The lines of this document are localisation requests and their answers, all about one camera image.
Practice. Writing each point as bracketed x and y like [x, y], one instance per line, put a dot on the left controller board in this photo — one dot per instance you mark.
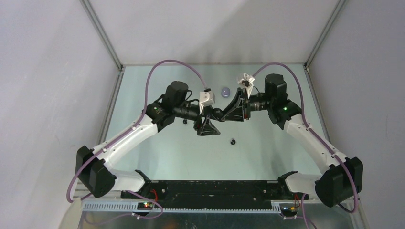
[145, 206]

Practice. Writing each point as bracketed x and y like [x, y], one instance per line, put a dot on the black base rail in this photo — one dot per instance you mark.
[215, 195]

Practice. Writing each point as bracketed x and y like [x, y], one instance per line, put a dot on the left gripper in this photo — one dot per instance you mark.
[206, 128]

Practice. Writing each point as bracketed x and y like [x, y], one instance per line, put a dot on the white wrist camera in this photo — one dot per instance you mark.
[206, 98]
[246, 81]

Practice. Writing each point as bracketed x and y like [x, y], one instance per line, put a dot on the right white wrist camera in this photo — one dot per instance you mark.
[246, 81]

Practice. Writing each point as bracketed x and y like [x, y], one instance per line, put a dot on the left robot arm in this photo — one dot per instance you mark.
[96, 167]

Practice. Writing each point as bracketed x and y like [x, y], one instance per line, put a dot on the black charging case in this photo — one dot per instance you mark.
[217, 114]

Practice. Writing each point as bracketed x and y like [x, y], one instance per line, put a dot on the right controller board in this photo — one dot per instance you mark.
[290, 209]

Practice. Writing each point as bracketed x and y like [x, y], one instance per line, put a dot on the purple charging case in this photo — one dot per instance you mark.
[225, 92]

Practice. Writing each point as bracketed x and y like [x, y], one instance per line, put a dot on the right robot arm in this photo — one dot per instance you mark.
[341, 177]

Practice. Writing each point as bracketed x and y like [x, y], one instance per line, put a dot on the controller board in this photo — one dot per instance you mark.
[290, 209]
[145, 206]

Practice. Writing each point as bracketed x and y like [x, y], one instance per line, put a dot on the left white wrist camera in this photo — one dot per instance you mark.
[206, 98]

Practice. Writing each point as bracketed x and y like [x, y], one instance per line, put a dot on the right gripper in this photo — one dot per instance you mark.
[241, 111]

